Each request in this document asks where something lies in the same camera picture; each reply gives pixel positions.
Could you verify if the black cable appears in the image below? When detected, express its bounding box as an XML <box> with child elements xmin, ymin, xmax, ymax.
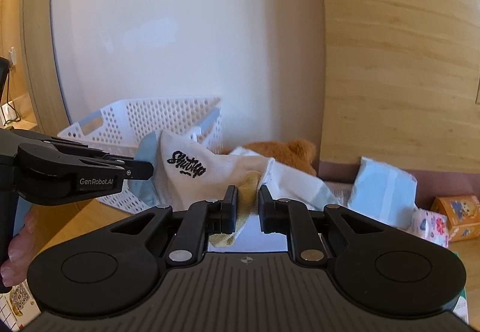
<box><xmin>0</xmin><ymin>76</ymin><xmax>24</xmax><ymax>127</ymax></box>

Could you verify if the white sock with black logo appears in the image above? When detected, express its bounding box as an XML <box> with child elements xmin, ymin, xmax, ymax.
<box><xmin>128</xmin><ymin>130</ymin><xmax>277</xmax><ymax>252</ymax></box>

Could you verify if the white perforated plastic basket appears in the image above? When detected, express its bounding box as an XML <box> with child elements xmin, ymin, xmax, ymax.
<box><xmin>56</xmin><ymin>96</ymin><xmax>223</xmax><ymax>215</ymax></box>

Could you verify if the QR code sticker sheet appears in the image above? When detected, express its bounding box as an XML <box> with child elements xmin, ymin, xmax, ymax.
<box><xmin>0</xmin><ymin>280</ymin><xmax>41</xmax><ymax>331</ymax></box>

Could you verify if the brown plush teddy bear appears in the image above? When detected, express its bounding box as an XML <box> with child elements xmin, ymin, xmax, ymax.
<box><xmin>242</xmin><ymin>139</ymin><xmax>317</xmax><ymax>176</ymax></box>

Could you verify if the person's left hand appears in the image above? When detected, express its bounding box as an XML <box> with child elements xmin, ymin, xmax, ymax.
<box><xmin>1</xmin><ymin>209</ymin><xmax>36</xmax><ymax>287</ymax></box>

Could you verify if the light blue folded diaper pack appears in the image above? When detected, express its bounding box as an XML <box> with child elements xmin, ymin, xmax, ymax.
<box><xmin>347</xmin><ymin>157</ymin><xmax>417</xmax><ymax>229</ymax></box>

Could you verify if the orange small box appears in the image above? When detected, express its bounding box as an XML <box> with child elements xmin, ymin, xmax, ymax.
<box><xmin>431</xmin><ymin>196</ymin><xmax>479</xmax><ymax>243</ymax></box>

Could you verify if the white pink floral pack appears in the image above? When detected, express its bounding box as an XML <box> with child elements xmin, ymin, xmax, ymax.
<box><xmin>407</xmin><ymin>209</ymin><xmax>449</xmax><ymax>248</ymax></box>

